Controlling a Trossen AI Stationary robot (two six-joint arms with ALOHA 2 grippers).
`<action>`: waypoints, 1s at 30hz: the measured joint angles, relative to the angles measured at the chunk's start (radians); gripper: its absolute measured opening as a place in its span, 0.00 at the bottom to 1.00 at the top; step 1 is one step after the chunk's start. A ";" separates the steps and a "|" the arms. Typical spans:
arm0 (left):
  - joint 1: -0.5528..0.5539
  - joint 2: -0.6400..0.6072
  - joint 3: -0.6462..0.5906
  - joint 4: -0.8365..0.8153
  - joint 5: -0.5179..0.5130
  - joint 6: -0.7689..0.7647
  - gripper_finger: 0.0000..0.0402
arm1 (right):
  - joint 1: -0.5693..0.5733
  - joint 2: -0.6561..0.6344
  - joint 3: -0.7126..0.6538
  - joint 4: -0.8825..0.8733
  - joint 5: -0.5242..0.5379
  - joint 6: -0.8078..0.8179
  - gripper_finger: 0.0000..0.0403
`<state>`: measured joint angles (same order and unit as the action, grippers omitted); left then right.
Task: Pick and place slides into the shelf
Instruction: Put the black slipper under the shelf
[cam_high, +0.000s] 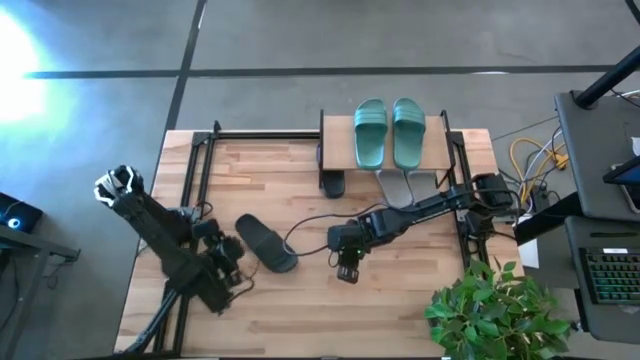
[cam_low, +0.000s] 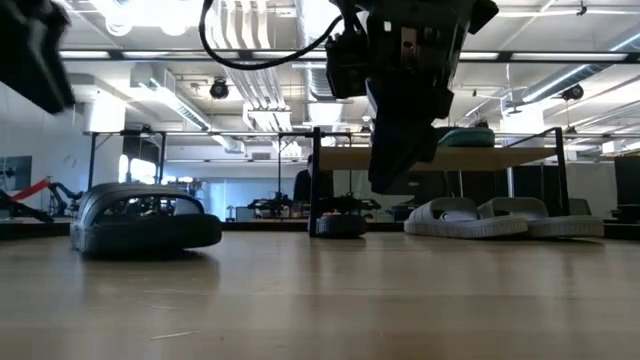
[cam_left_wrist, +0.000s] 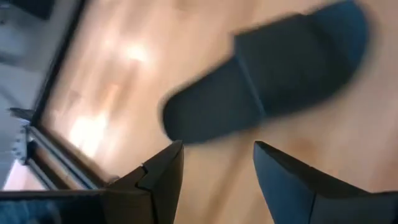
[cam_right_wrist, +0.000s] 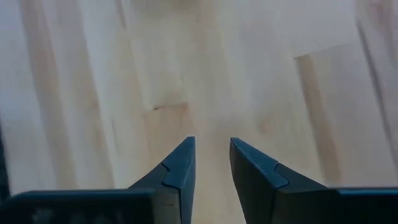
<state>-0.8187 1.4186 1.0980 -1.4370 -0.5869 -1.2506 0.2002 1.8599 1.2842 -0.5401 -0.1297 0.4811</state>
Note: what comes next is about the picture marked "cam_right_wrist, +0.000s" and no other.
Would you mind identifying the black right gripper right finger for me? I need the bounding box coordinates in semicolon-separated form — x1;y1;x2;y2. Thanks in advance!
229;138;398;224

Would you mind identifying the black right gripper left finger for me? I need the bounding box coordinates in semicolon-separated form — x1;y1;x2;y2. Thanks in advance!
0;136;196;224

